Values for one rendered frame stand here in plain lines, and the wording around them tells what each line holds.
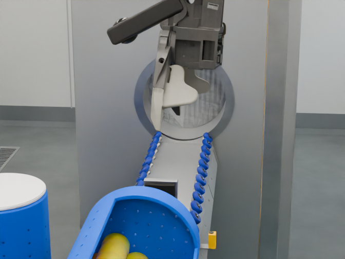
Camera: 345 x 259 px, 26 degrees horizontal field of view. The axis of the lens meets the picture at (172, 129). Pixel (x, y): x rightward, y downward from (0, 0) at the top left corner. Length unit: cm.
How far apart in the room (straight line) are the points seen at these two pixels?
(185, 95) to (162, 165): 179
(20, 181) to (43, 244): 21
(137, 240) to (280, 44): 75
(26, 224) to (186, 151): 89
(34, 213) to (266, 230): 72
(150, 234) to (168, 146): 118
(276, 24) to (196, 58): 120
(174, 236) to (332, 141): 427
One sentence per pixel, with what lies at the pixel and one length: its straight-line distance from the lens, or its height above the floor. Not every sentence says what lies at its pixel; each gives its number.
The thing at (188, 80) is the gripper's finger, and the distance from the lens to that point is 110.
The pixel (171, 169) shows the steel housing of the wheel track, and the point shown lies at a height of 93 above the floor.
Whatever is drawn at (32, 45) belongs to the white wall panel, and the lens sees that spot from 626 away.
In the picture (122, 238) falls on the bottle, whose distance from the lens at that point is 175.
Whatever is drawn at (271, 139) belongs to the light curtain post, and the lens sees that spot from 229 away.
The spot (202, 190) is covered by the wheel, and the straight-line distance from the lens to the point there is 245.
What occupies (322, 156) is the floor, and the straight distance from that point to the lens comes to 565.
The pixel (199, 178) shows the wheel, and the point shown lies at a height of 98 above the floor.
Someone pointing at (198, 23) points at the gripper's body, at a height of 173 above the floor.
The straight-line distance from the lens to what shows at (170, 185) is 219.
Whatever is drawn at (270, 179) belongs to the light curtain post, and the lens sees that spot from 233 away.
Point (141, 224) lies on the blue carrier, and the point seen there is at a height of 114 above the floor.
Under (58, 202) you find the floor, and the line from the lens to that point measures 481.
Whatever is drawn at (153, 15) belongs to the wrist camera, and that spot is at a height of 174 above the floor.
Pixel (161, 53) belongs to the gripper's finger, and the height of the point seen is 170.
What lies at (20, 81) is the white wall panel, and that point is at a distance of 635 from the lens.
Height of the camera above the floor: 191
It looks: 18 degrees down
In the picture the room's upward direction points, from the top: straight up
